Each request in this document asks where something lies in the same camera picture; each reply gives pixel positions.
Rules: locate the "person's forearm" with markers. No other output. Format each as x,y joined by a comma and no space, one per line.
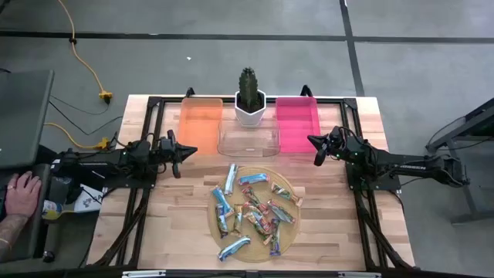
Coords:
9,231

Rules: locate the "black aluminium table frame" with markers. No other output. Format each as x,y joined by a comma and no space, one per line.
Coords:
350,103

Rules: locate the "green brown granola bar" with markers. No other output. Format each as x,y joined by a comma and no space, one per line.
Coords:
280,211

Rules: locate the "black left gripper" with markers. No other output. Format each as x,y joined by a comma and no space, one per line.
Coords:
166,154

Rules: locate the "person's hand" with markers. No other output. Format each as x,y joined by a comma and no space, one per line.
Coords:
21,195

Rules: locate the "round woven straw placemat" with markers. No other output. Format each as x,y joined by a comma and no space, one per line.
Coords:
260,255

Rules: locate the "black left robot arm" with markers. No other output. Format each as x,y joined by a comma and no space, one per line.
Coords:
96,164

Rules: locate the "yellow brown granola bar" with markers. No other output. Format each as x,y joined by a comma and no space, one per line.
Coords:
237,220

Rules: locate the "dark blue Chewy granola bar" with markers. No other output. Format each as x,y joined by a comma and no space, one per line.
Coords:
221,226

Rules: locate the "light blue white granola bar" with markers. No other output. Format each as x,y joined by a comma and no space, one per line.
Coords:
231,179

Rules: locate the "clear plastic tray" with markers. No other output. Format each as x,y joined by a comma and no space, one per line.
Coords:
231,148

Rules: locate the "pink translucent plastic tray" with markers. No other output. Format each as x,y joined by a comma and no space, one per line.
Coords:
297,131

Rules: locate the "black caster wheel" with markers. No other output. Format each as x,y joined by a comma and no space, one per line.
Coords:
48,256

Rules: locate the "blue snack bar wrapper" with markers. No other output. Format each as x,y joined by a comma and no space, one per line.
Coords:
222,201

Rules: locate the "white printed bag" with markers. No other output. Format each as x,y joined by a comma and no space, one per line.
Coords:
88,200

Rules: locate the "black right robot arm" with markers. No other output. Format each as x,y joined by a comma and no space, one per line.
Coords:
405,166

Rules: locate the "gray monitor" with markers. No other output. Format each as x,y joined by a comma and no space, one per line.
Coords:
23,116

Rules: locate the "black table clamp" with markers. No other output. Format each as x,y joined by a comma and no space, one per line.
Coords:
190,92
306,91

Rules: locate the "silver metal bracket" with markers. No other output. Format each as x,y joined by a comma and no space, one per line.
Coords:
359,275
143,274

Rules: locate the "dark metal stand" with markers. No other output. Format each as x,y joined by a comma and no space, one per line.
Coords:
472,217

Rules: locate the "white hexagonal plant pot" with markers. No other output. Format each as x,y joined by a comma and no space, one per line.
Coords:
251,117

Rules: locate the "white yellow bottle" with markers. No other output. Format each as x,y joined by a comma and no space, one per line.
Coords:
52,209

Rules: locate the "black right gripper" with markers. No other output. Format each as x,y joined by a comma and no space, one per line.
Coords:
337,146

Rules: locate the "orange translucent plastic tray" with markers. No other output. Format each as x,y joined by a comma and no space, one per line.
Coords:
200,127

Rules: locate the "green cactus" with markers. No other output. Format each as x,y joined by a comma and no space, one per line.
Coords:
249,89

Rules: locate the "red blue granola bar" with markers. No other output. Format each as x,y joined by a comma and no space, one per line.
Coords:
264,223

